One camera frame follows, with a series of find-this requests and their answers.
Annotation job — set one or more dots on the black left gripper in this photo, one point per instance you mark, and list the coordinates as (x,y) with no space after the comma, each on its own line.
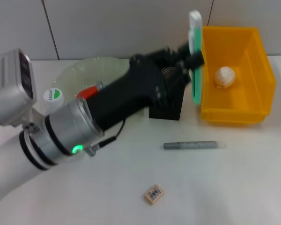
(131,93)

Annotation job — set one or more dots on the white paper ball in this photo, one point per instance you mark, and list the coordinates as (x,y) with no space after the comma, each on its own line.
(225,78)

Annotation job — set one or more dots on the clear water bottle green label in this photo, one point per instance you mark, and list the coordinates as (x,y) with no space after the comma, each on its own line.
(53,96)

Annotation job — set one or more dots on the red-orange toy fruit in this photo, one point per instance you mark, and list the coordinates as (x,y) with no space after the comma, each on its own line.
(87,92)

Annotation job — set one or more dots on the mint green utility knife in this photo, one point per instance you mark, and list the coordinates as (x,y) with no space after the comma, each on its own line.
(197,35)

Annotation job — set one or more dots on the grey marker pen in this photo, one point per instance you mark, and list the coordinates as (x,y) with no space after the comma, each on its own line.
(192,145)

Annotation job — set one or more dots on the black mesh pen holder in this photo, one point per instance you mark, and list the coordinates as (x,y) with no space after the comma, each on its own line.
(171,110)

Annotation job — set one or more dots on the frosted green glass fruit bowl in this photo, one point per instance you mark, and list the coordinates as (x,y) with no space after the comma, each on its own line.
(84,70)

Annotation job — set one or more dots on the beige eraser with barcode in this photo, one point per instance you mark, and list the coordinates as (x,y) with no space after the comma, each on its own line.
(153,194)

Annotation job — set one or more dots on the yellow plastic bin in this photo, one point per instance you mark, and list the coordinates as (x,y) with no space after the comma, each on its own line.
(238,105)

